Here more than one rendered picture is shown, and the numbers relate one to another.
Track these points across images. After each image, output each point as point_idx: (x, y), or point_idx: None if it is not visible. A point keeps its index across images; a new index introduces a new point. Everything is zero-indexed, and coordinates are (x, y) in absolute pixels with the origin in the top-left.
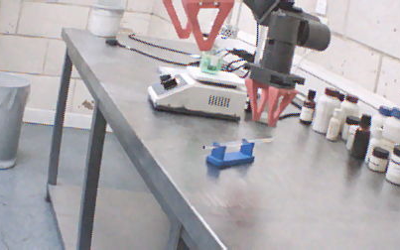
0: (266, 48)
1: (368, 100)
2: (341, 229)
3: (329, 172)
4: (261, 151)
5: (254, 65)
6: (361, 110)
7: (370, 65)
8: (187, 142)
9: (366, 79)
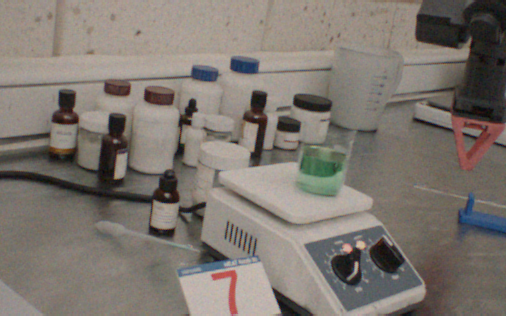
0: None
1: (100, 74)
2: None
3: (377, 174)
4: (403, 211)
5: None
6: (85, 98)
7: (33, 8)
8: (505, 257)
9: (26, 39)
